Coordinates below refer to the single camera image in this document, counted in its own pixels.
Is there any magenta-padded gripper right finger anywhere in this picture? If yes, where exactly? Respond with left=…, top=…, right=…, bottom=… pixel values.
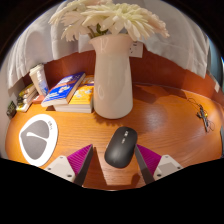
left=134, top=144, right=184, bottom=185

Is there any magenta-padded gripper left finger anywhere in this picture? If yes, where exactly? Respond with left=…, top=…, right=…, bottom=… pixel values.
left=44, top=143, right=95, bottom=187

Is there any black computer mouse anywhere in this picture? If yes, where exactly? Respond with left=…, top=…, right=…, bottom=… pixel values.
left=104, top=126, right=139, bottom=169

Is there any white and grey mouse pad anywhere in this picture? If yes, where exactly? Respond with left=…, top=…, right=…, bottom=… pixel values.
left=18, top=113, right=59, bottom=168

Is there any orange book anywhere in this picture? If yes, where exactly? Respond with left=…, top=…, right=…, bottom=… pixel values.
left=53, top=75, right=95, bottom=114

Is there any blue book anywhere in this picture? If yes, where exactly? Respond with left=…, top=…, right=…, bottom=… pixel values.
left=40, top=71, right=87, bottom=108

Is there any flat red book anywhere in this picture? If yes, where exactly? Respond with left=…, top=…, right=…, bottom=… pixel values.
left=31, top=94, right=46, bottom=104

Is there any stack of yellow-black books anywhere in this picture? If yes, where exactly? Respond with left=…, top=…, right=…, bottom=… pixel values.
left=15, top=83, right=38, bottom=113

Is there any clear spray bottle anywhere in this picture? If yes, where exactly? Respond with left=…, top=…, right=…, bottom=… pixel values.
left=36, top=71, right=50, bottom=98

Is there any green mug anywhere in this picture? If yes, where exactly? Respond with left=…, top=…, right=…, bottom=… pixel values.
left=6, top=100, right=18, bottom=119

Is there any white ceramic vase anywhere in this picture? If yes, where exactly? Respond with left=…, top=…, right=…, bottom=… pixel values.
left=89, top=33, right=135, bottom=120

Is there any white tumbler cup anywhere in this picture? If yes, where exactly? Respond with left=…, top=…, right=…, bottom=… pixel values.
left=28, top=63, right=48, bottom=98

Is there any white curtain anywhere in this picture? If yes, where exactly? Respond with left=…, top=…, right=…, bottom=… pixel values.
left=6, top=0, right=212, bottom=89

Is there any white artificial flower bunch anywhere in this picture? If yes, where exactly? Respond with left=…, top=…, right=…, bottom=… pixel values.
left=48, top=0, right=170, bottom=43

